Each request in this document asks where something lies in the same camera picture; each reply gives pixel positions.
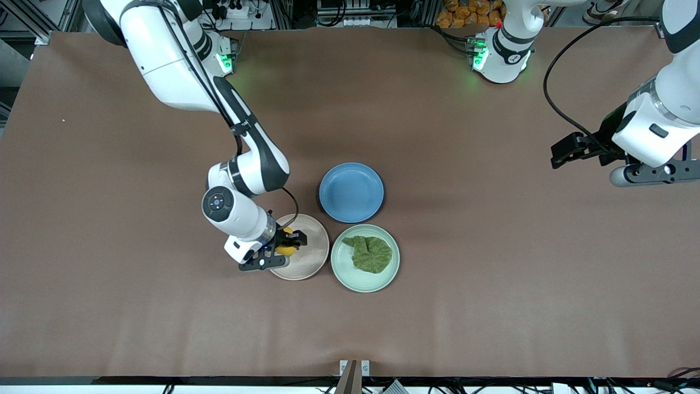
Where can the white power strip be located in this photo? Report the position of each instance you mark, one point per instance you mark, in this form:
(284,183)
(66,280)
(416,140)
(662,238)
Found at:
(360,22)

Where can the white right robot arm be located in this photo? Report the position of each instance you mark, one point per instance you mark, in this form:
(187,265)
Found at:
(164,60)

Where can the green lettuce leaf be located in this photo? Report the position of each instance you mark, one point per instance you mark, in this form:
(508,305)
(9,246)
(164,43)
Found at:
(371,254)

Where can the aluminium frame profile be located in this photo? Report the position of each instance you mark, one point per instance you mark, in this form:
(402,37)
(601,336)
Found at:
(44,24)
(661,30)

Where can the blue plate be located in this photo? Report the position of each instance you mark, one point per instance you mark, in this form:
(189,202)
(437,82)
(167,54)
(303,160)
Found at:
(351,192)

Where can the beige plate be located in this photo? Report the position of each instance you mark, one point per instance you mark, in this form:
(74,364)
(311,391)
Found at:
(313,257)

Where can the yellow lemon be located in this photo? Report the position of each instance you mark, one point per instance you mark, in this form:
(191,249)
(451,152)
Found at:
(285,251)

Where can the matte table cover sheet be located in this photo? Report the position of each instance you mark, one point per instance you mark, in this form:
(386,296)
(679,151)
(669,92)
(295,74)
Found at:
(350,328)

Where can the orange snack bags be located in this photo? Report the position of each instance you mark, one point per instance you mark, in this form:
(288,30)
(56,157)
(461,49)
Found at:
(465,13)

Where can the mint green plate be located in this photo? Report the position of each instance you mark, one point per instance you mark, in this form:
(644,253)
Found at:
(361,282)

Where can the black power plugs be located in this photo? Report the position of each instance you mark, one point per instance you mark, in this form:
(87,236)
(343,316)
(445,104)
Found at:
(232,8)

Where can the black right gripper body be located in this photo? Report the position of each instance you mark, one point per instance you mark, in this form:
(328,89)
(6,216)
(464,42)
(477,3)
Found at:
(283,239)

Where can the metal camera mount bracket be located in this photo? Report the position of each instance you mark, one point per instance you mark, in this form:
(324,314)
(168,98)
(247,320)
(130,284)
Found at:
(354,377)

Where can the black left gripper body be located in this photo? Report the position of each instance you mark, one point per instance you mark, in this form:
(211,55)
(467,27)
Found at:
(608,133)

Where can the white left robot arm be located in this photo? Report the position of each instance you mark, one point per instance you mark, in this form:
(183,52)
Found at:
(664,120)

